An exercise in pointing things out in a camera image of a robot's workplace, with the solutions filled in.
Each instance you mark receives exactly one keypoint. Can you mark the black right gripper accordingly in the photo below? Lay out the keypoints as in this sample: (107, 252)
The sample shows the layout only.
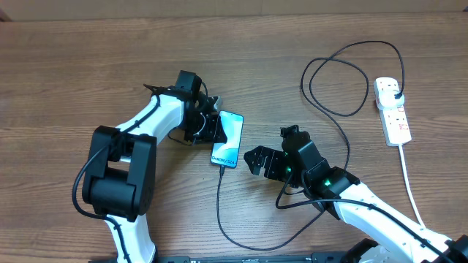
(276, 158)

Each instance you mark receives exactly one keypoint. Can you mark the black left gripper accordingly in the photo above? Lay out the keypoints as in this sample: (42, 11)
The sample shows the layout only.
(215, 122)

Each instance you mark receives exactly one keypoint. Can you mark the blue Galaxy smartphone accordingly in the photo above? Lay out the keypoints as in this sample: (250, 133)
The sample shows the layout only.
(226, 154)

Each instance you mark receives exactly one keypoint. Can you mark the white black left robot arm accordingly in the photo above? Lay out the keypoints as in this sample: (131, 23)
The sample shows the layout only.
(116, 184)

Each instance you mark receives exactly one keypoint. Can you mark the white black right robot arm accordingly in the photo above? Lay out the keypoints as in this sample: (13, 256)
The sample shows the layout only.
(392, 237)

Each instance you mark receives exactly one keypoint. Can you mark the white charger plug adapter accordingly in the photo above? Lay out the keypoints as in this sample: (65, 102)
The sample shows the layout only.
(387, 100)

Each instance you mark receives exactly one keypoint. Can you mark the white power strip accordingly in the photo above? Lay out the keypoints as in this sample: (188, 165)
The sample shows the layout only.
(394, 121)

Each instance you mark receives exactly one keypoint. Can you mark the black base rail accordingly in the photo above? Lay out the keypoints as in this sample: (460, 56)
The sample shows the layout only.
(316, 257)

